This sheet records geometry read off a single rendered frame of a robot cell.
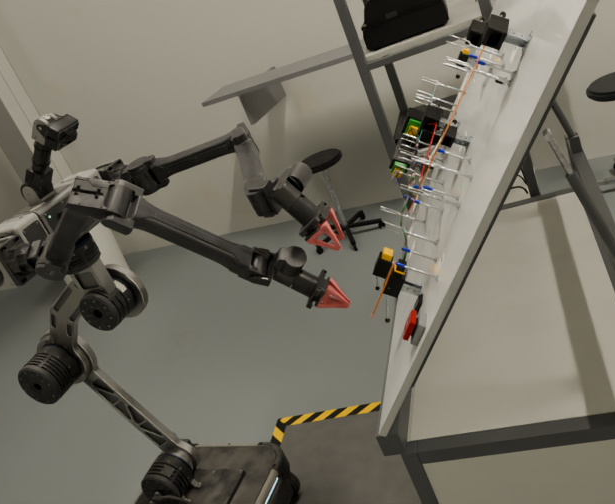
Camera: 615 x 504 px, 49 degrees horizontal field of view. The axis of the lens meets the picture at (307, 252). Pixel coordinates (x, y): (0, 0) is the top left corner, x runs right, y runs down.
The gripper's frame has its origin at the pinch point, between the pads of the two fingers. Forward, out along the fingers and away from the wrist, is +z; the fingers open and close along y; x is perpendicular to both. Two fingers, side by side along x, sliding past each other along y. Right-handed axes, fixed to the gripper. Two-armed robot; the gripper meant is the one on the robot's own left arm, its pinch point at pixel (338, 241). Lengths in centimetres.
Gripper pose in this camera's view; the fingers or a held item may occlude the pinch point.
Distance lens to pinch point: 161.8
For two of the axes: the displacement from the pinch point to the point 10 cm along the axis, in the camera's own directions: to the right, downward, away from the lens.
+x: -6.4, 6.0, 4.7
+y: 1.9, -4.7, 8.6
